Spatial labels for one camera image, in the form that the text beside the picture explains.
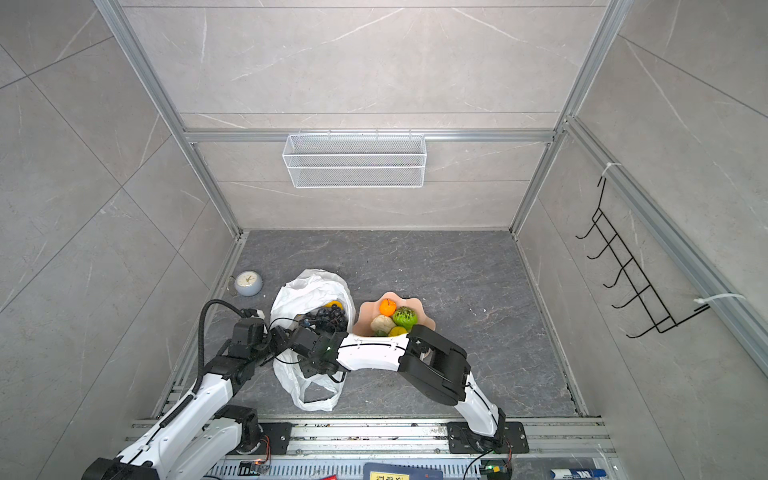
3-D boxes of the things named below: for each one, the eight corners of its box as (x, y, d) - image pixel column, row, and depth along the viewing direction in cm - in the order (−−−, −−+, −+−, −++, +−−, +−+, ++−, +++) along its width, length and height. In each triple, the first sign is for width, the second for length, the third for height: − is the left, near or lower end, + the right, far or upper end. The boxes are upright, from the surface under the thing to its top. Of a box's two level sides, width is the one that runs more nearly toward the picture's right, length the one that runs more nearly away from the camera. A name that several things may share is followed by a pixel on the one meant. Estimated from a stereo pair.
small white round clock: (236, 296, 103) (230, 289, 99) (243, 277, 108) (238, 270, 104) (260, 296, 103) (255, 289, 99) (266, 277, 108) (262, 270, 104)
